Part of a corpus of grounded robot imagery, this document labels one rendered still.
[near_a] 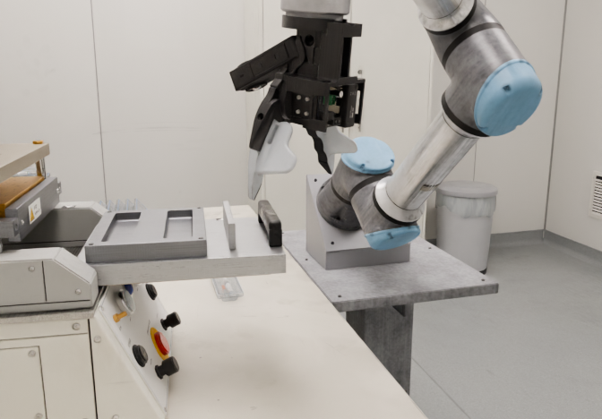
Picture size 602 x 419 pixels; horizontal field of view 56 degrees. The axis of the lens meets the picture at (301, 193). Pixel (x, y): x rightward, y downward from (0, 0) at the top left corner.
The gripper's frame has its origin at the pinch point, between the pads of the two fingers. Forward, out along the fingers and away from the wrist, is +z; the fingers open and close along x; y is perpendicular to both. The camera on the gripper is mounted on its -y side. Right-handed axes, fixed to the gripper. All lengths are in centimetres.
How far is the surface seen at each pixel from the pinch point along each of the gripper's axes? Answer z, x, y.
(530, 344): 123, 194, -8
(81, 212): 15.5, -3.1, -42.9
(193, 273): 15.9, -3.5, -13.5
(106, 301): 19.5, -12.9, -20.8
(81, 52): 15, 119, -245
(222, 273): 16.0, -0.5, -10.8
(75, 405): 30.5, -20.4, -17.3
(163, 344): 32.4, -2.3, -22.2
